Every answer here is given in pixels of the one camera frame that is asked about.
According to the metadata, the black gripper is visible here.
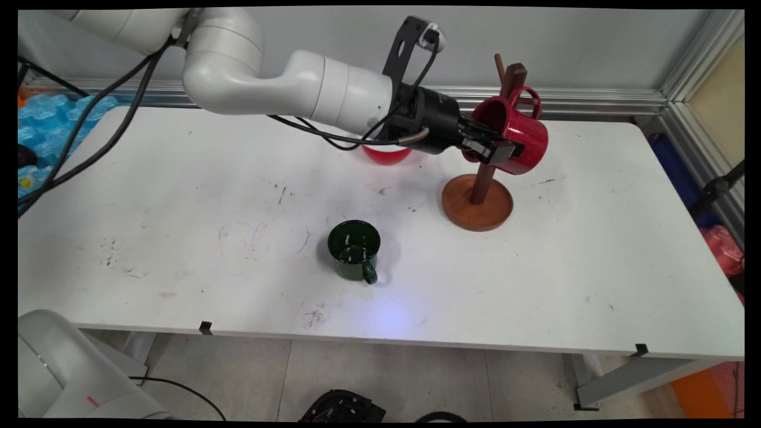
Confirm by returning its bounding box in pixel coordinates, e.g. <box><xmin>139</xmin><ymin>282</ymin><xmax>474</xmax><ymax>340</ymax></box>
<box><xmin>413</xmin><ymin>88</ymin><xmax>526</xmax><ymax>166</ymax></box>

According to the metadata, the red enamel mug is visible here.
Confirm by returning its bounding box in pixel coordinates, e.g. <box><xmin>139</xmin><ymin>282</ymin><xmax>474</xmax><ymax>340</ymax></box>
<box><xmin>462</xmin><ymin>86</ymin><xmax>549</xmax><ymax>177</ymax></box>

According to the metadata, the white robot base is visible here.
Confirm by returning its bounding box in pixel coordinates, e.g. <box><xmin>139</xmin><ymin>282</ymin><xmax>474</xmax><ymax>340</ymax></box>
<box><xmin>18</xmin><ymin>309</ymin><xmax>174</xmax><ymax>420</ymax></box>

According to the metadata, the wooden mug tree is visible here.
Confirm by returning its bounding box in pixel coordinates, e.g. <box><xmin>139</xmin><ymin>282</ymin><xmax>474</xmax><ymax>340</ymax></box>
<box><xmin>441</xmin><ymin>53</ymin><xmax>545</xmax><ymax>232</ymax></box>

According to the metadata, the red bowl white inside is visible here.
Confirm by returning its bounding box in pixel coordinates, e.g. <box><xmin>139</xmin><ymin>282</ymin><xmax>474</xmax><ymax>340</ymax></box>
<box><xmin>361</xmin><ymin>144</ymin><xmax>413</xmax><ymax>166</ymax></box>

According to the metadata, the dark green enamel mug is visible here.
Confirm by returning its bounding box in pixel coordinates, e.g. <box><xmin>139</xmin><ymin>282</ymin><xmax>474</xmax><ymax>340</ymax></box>
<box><xmin>327</xmin><ymin>220</ymin><xmax>382</xmax><ymax>286</ymax></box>

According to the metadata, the blue plastic bag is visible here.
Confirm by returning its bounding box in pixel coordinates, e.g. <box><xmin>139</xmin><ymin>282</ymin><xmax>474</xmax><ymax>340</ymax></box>
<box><xmin>648</xmin><ymin>134</ymin><xmax>723</xmax><ymax>231</ymax></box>

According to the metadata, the black stand pole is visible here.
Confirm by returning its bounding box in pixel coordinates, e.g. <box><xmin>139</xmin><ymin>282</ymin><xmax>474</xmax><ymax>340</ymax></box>
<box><xmin>688</xmin><ymin>159</ymin><xmax>745</xmax><ymax>219</ymax></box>

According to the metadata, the red plastic bag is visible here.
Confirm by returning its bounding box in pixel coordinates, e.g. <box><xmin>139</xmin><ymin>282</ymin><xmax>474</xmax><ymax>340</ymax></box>
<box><xmin>699</xmin><ymin>224</ymin><xmax>745</xmax><ymax>307</ymax></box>

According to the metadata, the grey metal table leg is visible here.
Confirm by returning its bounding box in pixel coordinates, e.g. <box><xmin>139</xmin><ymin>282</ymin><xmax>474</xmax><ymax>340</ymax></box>
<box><xmin>572</xmin><ymin>353</ymin><xmax>733</xmax><ymax>412</ymax></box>
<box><xmin>83</xmin><ymin>330</ymin><xmax>159</xmax><ymax>385</ymax></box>

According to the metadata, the black device on floor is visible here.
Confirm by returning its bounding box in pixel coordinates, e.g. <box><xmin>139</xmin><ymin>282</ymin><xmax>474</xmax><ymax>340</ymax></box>
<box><xmin>297</xmin><ymin>389</ymin><xmax>387</xmax><ymax>423</ymax></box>

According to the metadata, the orange floor mat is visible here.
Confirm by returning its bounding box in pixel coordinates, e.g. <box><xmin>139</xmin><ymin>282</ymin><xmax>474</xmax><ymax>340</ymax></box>
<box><xmin>671</xmin><ymin>360</ymin><xmax>745</xmax><ymax>420</ymax></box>

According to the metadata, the blue bubble plastic packaging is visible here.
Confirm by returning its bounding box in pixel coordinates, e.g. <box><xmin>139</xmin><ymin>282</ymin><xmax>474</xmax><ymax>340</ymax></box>
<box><xmin>18</xmin><ymin>93</ymin><xmax>120</xmax><ymax>216</ymax></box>

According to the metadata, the long aluminium frame rail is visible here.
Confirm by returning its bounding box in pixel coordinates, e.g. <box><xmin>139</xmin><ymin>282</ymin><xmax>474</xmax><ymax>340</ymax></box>
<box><xmin>24</xmin><ymin>76</ymin><xmax>668</xmax><ymax>118</ymax></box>

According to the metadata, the black camera cable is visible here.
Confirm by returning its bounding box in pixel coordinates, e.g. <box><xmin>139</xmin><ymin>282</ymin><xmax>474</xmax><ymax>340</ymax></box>
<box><xmin>360</xmin><ymin>37</ymin><xmax>442</xmax><ymax>143</ymax></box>

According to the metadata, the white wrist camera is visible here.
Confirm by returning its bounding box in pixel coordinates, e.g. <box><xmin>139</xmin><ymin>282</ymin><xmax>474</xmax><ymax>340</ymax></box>
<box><xmin>419</xmin><ymin>23</ymin><xmax>448</xmax><ymax>52</ymax></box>

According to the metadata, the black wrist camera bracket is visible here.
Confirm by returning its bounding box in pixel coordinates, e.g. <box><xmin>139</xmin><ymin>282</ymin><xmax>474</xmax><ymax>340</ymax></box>
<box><xmin>382</xmin><ymin>16</ymin><xmax>438</xmax><ymax>87</ymax></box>

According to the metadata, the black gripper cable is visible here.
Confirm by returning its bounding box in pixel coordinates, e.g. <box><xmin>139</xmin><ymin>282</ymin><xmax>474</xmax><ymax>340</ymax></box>
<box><xmin>266</xmin><ymin>114</ymin><xmax>430</xmax><ymax>150</ymax></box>

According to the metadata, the short aluminium frame rail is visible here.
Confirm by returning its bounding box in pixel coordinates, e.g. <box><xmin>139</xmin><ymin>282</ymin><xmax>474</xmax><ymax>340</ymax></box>
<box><xmin>657</xmin><ymin>101</ymin><xmax>745</xmax><ymax>241</ymax></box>

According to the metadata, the aluminium frame corner post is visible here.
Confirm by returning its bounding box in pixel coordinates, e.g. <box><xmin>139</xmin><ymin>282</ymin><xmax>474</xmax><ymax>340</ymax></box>
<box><xmin>660</xmin><ymin>9</ymin><xmax>745</xmax><ymax>105</ymax></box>

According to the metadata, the black cable loop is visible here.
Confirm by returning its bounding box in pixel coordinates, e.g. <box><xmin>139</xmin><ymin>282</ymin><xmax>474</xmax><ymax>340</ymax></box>
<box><xmin>413</xmin><ymin>411</ymin><xmax>470</xmax><ymax>423</ymax></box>

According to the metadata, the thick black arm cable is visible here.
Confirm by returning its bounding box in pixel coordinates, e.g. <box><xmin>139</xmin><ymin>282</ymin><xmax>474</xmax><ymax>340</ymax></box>
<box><xmin>18</xmin><ymin>39</ymin><xmax>179</xmax><ymax>207</ymax></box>
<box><xmin>18</xmin><ymin>51</ymin><xmax>167</xmax><ymax>218</ymax></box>

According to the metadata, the black floor cable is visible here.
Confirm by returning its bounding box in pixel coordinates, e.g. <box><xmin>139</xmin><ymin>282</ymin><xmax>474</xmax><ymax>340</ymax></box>
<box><xmin>128</xmin><ymin>376</ymin><xmax>228</xmax><ymax>421</ymax></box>

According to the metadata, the thin black slanted cable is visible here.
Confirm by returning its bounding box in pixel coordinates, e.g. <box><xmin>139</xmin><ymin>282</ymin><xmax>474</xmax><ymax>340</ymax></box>
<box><xmin>18</xmin><ymin>55</ymin><xmax>90</xmax><ymax>97</ymax></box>

